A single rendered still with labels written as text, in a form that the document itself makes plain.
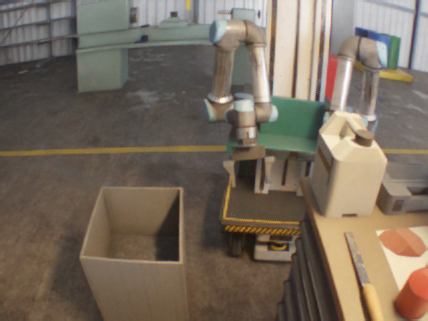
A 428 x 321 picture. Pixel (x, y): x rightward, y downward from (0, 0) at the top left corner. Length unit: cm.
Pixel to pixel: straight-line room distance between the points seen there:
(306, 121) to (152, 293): 116
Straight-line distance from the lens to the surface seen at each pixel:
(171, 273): 134
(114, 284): 145
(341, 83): 157
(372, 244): 88
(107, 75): 527
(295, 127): 188
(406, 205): 102
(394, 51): 875
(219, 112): 165
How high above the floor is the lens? 149
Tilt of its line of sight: 30 degrees down
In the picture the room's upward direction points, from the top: 2 degrees clockwise
